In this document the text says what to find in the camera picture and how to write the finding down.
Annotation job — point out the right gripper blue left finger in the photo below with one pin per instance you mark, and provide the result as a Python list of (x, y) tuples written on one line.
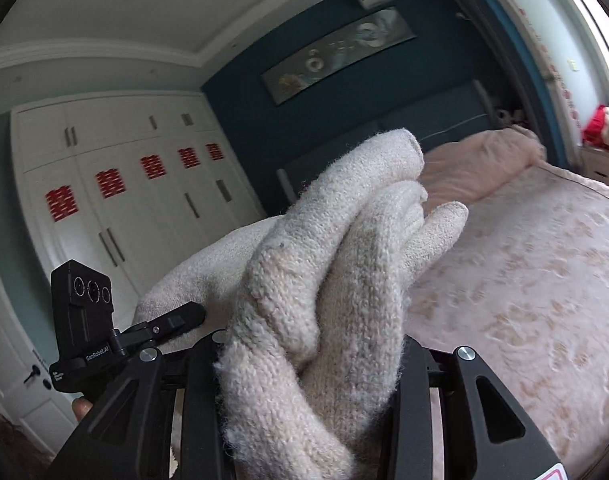
[(127, 434)]

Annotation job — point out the teal upholstered headboard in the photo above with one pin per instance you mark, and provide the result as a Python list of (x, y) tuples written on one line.
[(406, 133)]

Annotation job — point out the person's left hand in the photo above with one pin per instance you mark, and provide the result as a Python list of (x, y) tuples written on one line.
[(81, 407)]

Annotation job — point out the wall picture with flowers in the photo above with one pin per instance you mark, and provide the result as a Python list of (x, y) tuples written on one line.
[(332, 53)]

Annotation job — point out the red cloth by window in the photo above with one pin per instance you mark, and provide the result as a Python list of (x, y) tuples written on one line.
[(592, 133)]

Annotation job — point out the pink folded duvet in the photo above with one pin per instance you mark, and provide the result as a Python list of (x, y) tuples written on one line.
[(469, 170)]

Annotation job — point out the pink floral bed blanket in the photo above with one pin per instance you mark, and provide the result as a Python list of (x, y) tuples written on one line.
[(527, 286)]

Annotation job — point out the white door with handle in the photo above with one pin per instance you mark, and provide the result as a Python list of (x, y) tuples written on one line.
[(27, 397)]

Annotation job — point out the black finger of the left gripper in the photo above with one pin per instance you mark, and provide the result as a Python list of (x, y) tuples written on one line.
[(174, 323)]

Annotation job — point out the white wardrobe with red stickers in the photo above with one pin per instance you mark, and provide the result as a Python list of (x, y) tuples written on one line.
[(128, 183)]

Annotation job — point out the cream knit sweater black hearts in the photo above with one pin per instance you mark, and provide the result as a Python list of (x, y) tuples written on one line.
[(312, 304)]

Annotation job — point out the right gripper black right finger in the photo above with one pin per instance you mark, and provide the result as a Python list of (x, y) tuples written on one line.
[(486, 433)]

